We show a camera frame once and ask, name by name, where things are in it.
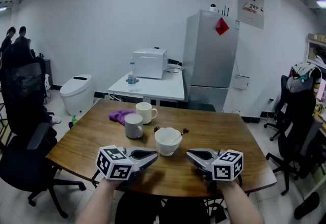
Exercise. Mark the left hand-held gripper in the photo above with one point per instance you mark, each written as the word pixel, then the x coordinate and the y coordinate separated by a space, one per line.
pixel 114 164

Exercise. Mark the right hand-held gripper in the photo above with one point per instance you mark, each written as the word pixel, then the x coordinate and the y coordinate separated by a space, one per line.
pixel 225 167

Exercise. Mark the white bowl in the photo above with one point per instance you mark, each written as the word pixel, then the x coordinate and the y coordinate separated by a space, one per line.
pixel 165 147

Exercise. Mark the metal spoon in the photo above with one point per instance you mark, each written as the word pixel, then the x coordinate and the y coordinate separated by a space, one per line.
pixel 177 138

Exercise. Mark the person's left forearm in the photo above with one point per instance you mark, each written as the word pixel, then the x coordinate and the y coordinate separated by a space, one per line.
pixel 99 205

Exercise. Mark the person's right forearm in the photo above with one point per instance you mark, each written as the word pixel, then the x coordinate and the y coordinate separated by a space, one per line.
pixel 242 205

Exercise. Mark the small brown decoration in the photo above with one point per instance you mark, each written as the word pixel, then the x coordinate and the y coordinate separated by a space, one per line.
pixel 156 129

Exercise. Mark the grey mug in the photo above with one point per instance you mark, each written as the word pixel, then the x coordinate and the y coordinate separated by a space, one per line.
pixel 133 127

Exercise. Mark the cream mug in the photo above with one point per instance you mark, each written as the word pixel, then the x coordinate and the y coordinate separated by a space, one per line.
pixel 144 113

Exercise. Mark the purple cloth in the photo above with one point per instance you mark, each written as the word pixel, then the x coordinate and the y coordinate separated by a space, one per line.
pixel 118 115

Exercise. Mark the person's black trousers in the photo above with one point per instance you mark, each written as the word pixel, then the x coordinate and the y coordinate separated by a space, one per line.
pixel 163 210

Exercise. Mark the white side table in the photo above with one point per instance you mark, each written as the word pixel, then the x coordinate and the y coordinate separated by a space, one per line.
pixel 158 88

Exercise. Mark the clear water bottle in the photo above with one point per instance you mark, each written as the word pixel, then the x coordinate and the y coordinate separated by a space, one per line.
pixel 132 78

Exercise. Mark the green bottle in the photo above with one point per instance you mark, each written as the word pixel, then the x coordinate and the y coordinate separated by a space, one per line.
pixel 74 121

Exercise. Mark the white microwave oven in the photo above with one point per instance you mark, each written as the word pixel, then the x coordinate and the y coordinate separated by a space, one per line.
pixel 149 63

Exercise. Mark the white toilet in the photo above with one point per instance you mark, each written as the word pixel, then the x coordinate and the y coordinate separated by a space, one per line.
pixel 76 95

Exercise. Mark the silver refrigerator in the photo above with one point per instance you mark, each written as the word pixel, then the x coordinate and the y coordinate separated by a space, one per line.
pixel 208 60

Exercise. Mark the white shoe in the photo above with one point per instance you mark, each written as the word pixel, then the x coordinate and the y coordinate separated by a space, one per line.
pixel 56 119

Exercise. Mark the plush toy head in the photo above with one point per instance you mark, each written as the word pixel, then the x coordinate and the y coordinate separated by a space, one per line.
pixel 303 78

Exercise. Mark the black mesh office chair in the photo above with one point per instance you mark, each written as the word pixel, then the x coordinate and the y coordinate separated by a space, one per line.
pixel 23 116

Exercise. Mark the red paper decoration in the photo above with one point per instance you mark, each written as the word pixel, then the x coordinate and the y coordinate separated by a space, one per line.
pixel 222 27

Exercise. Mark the router with black antennas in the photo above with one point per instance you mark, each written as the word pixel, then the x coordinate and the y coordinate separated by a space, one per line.
pixel 224 13

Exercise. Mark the storage shelf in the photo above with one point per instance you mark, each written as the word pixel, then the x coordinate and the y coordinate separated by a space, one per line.
pixel 315 50

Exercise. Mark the ceiling light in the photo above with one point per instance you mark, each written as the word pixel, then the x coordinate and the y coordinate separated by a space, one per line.
pixel 321 3
pixel 3 8

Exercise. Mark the white wall box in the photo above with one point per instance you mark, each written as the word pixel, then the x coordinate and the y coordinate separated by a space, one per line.
pixel 241 82

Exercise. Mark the white security camera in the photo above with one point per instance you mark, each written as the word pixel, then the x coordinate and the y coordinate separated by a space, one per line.
pixel 213 7

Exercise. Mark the grey wall panel box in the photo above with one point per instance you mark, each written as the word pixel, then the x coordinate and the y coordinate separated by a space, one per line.
pixel 250 6

